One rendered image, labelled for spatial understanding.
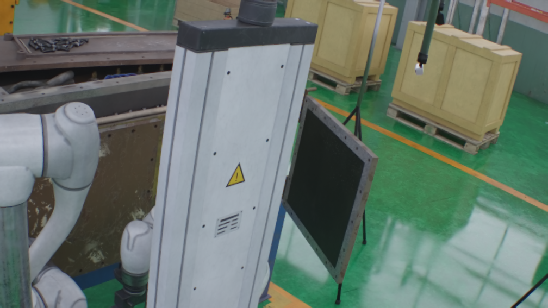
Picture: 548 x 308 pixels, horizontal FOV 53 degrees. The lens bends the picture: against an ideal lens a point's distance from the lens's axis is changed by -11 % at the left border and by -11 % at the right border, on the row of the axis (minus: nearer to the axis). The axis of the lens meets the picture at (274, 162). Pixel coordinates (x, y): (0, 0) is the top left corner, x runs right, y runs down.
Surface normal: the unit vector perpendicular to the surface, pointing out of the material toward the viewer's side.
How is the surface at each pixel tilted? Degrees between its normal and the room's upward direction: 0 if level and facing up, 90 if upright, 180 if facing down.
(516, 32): 90
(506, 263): 0
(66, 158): 100
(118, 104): 90
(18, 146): 66
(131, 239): 77
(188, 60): 90
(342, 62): 90
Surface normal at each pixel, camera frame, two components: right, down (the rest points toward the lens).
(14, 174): 0.49, 0.45
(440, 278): 0.18, -0.90
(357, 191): -0.92, -0.02
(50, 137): 0.40, -0.20
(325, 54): -0.68, 0.18
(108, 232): 0.73, 0.40
